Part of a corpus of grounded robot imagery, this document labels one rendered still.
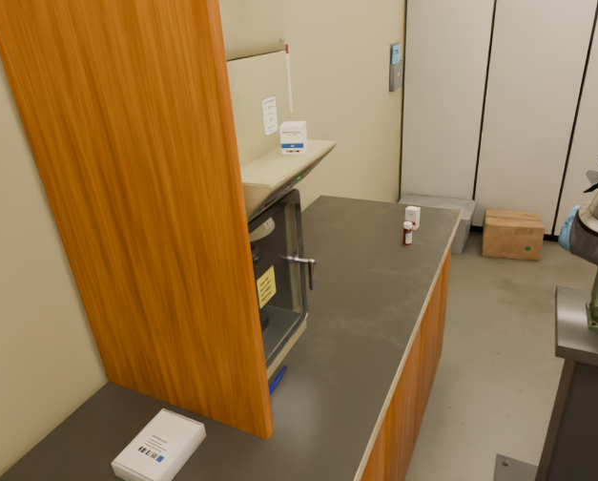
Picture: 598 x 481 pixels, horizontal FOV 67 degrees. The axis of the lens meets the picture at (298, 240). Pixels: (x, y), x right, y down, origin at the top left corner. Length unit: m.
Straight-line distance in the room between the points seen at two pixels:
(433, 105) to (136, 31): 3.27
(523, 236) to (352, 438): 2.87
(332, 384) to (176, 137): 0.72
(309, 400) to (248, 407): 0.18
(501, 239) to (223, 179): 3.15
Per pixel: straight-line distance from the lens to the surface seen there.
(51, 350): 1.25
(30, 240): 1.15
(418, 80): 3.89
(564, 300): 1.62
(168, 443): 1.09
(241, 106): 0.94
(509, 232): 3.73
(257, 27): 1.00
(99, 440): 1.22
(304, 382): 1.21
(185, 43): 0.74
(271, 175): 0.87
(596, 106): 3.85
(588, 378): 1.57
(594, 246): 1.30
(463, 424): 2.44
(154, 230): 0.91
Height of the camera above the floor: 1.78
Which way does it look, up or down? 26 degrees down
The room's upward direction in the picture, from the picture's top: 4 degrees counter-clockwise
